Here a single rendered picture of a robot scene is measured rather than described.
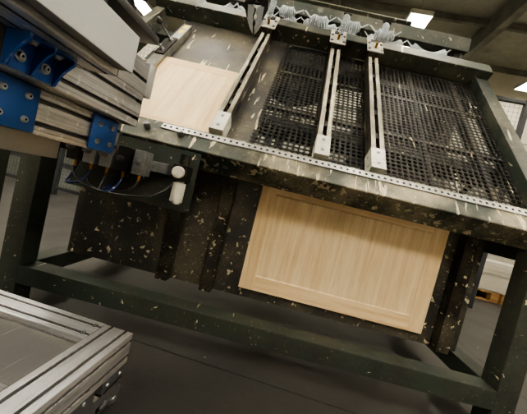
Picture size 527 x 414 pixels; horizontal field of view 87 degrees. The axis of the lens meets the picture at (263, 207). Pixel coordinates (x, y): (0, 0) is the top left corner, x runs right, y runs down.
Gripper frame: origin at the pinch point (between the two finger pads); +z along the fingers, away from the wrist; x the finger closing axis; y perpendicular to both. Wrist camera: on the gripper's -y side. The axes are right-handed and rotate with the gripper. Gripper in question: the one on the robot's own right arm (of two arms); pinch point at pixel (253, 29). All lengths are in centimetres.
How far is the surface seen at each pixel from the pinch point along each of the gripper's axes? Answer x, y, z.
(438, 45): -104, 142, -15
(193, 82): 34.3, 22.0, 26.2
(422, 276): -97, -7, 86
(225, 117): 6.5, -5.2, 33.4
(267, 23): 14, 82, -7
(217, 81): 23.9, 28.0, 24.4
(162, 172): 20, -33, 51
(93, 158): 43, -40, 49
